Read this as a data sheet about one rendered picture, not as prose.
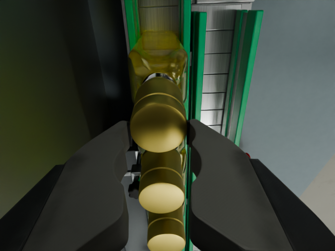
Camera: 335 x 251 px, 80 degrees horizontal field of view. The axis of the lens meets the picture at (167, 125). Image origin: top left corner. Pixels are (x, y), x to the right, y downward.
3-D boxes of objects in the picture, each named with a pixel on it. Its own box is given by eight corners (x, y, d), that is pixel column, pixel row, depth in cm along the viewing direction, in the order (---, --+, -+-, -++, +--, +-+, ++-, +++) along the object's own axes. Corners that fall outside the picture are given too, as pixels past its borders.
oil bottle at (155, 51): (142, 30, 34) (121, 56, 16) (175, 30, 34) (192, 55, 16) (144, 63, 37) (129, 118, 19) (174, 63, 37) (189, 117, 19)
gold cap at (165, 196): (139, 145, 17) (133, 183, 14) (180, 142, 17) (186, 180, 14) (143, 175, 19) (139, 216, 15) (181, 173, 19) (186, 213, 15)
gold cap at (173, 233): (146, 192, 20) (143, 235, 17) (181, 189, 20) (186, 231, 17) (150, 215, 22) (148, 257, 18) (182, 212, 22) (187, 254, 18)
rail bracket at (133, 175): (116, 143, 46) (102, 188, 35) (146, 142, 47) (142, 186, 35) (119, 156, 48) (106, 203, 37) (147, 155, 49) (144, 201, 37)
